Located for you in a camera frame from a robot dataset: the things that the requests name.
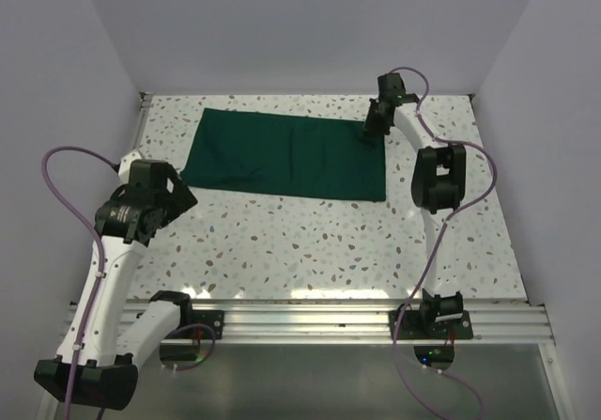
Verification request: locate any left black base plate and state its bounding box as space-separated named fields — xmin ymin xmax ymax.
xmin=166 ymin=309 xmax=225 ymax=340

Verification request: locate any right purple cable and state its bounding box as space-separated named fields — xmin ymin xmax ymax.
xmin=389 ymin=66 xmax=499 ymax=420

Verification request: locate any aluminium mounting rail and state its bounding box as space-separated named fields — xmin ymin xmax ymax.
xmin=69 ymin=297 xmax=551 ymax=345

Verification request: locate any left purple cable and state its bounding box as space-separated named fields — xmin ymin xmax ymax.
xmin=40 ymin=146 xmax=218 ymax=420

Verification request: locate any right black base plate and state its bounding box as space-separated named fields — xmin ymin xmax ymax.
xmin=388 ymin=308 xmax=474 ymax=340

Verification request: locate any dark green surgical cloth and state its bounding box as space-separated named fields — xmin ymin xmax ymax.
xmin=181 ymin=109 xmax=386 ymax=202

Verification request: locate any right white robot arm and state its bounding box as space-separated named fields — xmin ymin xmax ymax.
xmin=363 ymin=72 xmax=467 ymax=340

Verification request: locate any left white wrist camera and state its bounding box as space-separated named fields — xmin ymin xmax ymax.
xmin=116 ymin=149 xmax=144 ymax=183

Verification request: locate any left side aluminium rail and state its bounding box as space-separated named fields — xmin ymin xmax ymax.
xmin=129 ymin=92 xmax=154 ymax=150

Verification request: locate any purple cable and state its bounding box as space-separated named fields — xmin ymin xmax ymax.
xmin=40 ymin=146 xmax=218 ymax=420
xmin=389 ymin=66 xmax=499 ymax=420

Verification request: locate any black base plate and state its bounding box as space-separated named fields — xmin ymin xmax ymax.
xmin=166 ymin=309 xmax=225 ymax=340
xmin=388 ymin=308 xmax=474 ymax=340

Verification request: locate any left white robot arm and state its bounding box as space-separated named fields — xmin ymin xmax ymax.
xmin=34 ymin=158 xmax=197 ymax=411

